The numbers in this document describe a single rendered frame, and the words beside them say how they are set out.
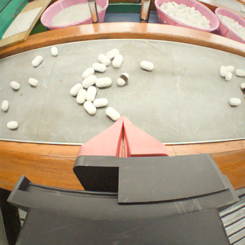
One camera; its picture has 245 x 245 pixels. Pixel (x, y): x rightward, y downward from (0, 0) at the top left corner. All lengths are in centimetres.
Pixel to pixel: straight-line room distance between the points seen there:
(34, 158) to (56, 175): 6
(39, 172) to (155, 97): 30
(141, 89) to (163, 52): 14
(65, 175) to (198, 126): 30
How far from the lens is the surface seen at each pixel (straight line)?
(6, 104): 41
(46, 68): 39
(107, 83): 26
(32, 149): 30
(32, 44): 48
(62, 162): 24
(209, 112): 33
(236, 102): 38
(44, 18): 61
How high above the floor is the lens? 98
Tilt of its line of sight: 77 degrees down
